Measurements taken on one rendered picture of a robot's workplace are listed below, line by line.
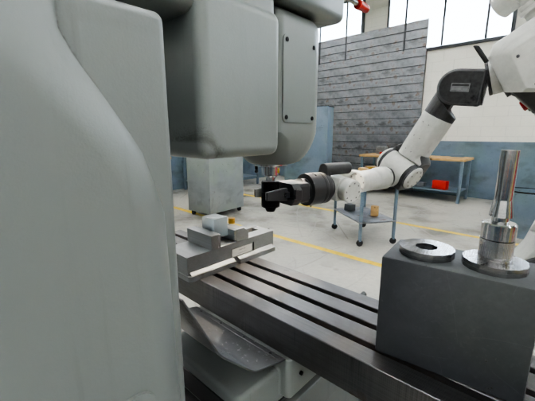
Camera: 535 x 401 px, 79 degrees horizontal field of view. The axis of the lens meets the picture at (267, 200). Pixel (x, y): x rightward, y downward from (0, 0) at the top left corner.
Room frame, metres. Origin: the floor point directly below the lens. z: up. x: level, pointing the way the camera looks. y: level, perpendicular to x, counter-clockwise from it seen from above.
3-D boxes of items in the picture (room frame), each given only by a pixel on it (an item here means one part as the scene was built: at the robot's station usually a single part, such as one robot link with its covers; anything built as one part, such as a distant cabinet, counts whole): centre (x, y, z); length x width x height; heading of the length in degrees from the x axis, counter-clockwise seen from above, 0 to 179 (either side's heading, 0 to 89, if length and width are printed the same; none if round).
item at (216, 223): (0.97, 0.16, 1.10); 0.06 x 0.05 x 0.06; 47
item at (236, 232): (1.01, 0.12, 1.08); 0.12 x 0.06 x 0.04; 47
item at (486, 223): (0.49, -0.36, 1.24); 0.05 x 0.05 x 0.01
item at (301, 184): (0.86, -0.08, 1.23); 0.13 x 0.12 x 0.10; 32
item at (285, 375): (0.81, -0.01, 0.85); 0.50 x 0.35 x 0.12; 137
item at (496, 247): (0.49, -0.36, 1.21); 0.05 x 0.05 x 0.05
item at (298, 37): (0.81, 0.00, 1.47); 0.21 x 0.19 x 0.32; 47
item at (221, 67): (0.67, 0.13, 1.47); 0.24 x 0.19 x 0.26; 47
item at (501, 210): (0.49, -0.36, 1.30); 0.03 x 0.03 x 0.11
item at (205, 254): (0.99, 0.14, 1.04); 0.35 x 0.15 x 0.11; 137
